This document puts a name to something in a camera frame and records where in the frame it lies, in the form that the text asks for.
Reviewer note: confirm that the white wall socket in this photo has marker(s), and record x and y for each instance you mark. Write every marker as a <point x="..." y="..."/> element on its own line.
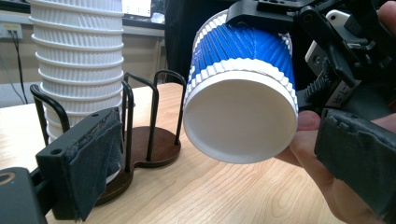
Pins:
<point x="11" y="28"/>

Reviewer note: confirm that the dark curtain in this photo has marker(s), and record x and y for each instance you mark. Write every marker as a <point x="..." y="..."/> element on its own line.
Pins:
<point x="180" y="37"/>

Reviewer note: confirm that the blue and white paper cup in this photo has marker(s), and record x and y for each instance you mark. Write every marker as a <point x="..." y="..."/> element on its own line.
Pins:
<point x="239" y="121"/>

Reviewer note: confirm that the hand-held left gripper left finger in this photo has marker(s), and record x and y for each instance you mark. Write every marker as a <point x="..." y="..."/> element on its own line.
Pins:
<point x="84" y="161"/>

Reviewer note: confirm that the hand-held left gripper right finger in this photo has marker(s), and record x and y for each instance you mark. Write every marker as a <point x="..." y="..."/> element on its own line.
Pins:
<point x="361" y="152"/>

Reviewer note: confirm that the stack of white paper cups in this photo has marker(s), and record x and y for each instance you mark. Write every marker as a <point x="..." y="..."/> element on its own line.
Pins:
<point x="79" y="56"/>

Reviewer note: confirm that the monitor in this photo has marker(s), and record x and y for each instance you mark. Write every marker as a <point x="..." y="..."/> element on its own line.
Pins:
<point x="137" y="7"/>

